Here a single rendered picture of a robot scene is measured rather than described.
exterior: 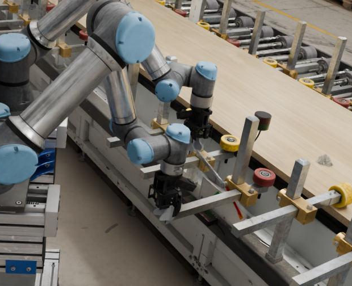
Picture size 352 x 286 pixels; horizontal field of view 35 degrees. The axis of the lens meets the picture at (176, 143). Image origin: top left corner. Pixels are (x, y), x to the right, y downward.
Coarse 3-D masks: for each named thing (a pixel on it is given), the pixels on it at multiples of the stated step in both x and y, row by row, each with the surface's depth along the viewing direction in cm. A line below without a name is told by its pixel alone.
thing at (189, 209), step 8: (256, 184) 209; (224, 192) 201; (232, 192) 202; (240, 192) 203; (200, 200) 195; (208, 200) 195; (216, 200) 196; (224, 200) 199; (232, 200) 202; (184, 208) 189; (192, 208) 190; (200, 208) 193; (208, 208) 196; (176, 216) 187; (184, 216) 190
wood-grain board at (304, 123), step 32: (128, 0) 380; (160, 32) 332; (192, 32) 341; (128, 64) 289; (192, 64) 295; (224, 64) 302; (256, 64) 309; (224, 96) 265; (256, 96) 270; (288, 96) 276; (320, 96) 282; (224, 128) 236; (288, 128) 245; (320, 128) 250; (288, 160) 221; (320, 192) 203
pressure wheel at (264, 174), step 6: (264, 168) 211; (258, 174) 207; (264, 174) 207; (270, 174) 208; (258, 180) 206; (264, 180) 205; (270, 180) 205; (264, 186) 206; (270, 186) 207; (258, 198) 213
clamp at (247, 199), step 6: (228, 180) 207; (228, 186) 208; (234, 186) 205; (240, 186) 204; (246, 186) 205; (246, 192) 202; (240, 198) 204; (246, 198) 201; (252, 198) 202; (246, 204) 202; (252, 204) 204
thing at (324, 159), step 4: (320, 156) 225; (324, 156) 226; (328, 156) 224; (316, 160) 223; (320, 160) 222; (324, 160) 223; (328, 160) 223; (320, 164) 221; (324, 164) 222; (328, 164) 221; (332, 164) 222
